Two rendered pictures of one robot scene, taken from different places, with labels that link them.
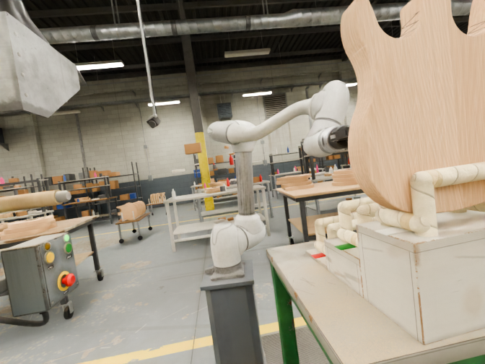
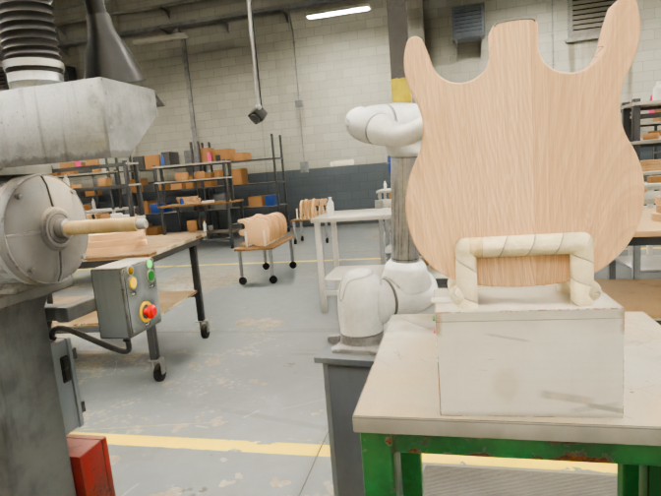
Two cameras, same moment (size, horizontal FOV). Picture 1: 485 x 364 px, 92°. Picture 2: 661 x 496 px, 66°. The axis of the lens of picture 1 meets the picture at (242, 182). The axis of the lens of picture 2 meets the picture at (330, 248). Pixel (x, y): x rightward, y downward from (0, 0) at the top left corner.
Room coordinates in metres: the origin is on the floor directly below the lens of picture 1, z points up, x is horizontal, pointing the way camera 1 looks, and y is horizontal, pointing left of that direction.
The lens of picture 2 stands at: (-0.40, -0.38, 1.33)
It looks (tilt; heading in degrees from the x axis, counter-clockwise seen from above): 9 degrees down; 20
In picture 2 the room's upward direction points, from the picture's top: 5 degrees counter-clockwise
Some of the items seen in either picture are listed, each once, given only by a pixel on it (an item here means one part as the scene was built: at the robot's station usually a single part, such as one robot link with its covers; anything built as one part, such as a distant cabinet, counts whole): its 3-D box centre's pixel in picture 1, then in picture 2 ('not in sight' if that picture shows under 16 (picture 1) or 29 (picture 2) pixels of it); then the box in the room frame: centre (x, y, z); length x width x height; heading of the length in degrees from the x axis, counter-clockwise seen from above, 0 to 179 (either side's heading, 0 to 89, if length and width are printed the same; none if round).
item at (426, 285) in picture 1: (443, 262); (519, 347); (0.46, -0.38, 1.02); 0.27 x 0.15 x 0.17; 100
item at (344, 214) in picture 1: (346, 223); not in sight; (0.64, -0.27, 1.07); 0.03 x 0.03 x 0.09
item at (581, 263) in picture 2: not in sight; (581, 273); (0.42, -0.47, 1.15); 0.03 x 0.03 x 0.09
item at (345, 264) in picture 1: (387, 256); not in sight; (0.61, -0.36, 0.98); 0.27 x 0.16 x 0.09; 100
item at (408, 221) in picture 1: (400, 219); (457, 288); (0.44, -0.29, 1.12); 0.11 x 0.03 x 0.03; 10
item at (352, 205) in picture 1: (371, 202); not in sight; (0.65, -0.35, 1.12); 0.20 x 0.03 x 0.03; 99
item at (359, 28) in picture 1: (365, 27); (427, 66); (0.43, -0.26, 1.48); 0.07 x 0.04 x 0.09; 99
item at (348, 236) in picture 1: (352, 237); not in sight; (0.60, -0.26, 1.04); 0.11 x 0.03 x 0.03; 10
